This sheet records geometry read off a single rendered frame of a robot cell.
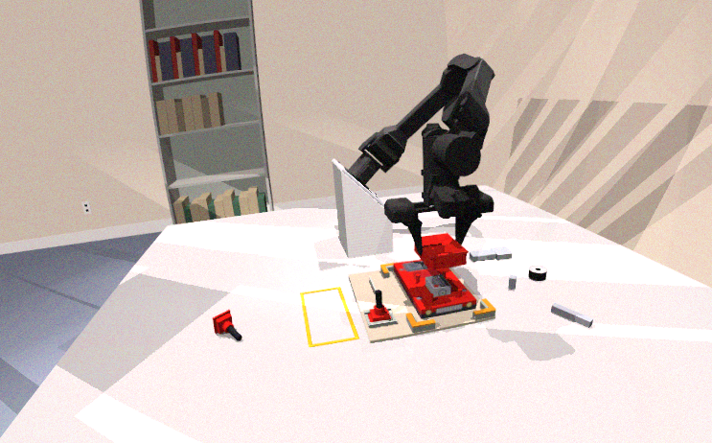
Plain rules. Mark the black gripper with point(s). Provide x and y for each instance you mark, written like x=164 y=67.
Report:
x=399 y=210

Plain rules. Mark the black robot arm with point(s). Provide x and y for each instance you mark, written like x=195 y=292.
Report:
x=462 y=92

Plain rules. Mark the black toy tyre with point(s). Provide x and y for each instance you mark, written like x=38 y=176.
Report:
x=537 y=273

